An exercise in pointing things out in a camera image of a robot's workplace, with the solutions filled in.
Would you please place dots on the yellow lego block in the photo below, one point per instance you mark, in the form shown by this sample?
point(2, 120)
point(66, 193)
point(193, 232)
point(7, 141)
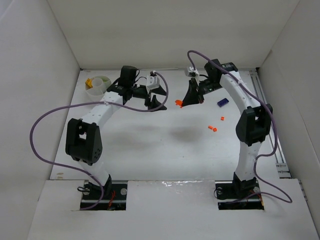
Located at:
point(88, 83)

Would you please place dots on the orange round lego piece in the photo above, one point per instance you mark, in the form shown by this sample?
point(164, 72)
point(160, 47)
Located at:
point(178, 102)

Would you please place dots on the dark blue lego plate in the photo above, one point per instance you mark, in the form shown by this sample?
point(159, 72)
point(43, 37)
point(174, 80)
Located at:
point(223, 102)

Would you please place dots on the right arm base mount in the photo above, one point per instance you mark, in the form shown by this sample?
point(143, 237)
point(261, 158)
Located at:
point(229, 199)

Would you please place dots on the white divided round container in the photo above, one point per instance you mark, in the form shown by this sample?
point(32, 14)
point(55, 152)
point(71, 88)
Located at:
point(100, 84)

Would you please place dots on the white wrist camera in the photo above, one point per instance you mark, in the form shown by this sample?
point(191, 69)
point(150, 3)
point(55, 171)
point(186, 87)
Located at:
point(152, 81)
point(192, 73)

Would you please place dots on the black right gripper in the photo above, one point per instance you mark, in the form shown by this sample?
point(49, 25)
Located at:
point(197, 90)

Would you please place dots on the small orange lego pieces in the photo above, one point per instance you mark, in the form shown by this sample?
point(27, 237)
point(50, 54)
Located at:
point(214, 129)

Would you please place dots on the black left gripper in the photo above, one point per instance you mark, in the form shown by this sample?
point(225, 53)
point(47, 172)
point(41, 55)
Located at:
point(147, 95)

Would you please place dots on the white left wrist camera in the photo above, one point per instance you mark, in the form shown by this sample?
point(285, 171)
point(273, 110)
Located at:
point(152, 81)

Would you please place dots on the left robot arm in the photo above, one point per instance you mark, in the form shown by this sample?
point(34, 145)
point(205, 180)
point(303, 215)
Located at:
point(83, 137)

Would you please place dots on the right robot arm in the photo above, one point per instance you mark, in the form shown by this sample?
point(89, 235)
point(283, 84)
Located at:
point(251, 130)

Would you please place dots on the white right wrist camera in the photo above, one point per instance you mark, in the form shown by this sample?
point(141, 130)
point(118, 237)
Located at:
point(192, 73)

